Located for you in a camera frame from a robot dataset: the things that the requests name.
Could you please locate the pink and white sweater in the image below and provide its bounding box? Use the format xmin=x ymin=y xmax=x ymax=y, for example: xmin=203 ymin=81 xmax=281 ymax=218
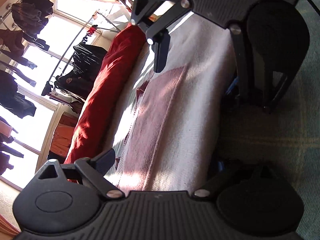
xmin=106 ymin=13 xmax=235 ymax=192

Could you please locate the metal clothes rack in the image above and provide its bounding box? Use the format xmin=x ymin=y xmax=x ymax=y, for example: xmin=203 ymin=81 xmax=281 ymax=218
xmin=41 ymin=11 xmax=120 ymax=96

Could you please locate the red duvet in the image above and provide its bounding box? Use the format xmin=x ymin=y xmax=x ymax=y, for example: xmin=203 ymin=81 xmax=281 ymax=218
xmin=63 ymin=22 xmax=151 ymax=183

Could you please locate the orange hanging cloth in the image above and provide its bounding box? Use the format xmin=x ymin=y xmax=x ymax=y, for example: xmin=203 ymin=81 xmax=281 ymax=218
xmin=47 ymin=112 xmax=78 ymax=164

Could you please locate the green plaid bed blanket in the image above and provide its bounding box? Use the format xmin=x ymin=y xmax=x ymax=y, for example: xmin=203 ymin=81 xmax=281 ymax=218
xmin=210 ymin=0 xmax=319 ymax=239

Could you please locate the black hanging jacket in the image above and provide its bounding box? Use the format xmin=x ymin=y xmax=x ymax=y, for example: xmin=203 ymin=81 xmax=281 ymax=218
xmin=72 ymin=43 xmax=107 ymax=82

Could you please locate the black jacket with patch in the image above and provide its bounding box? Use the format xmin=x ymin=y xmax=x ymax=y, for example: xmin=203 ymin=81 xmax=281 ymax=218
xmin=54 ymin=71 xmax=93 ymax=100

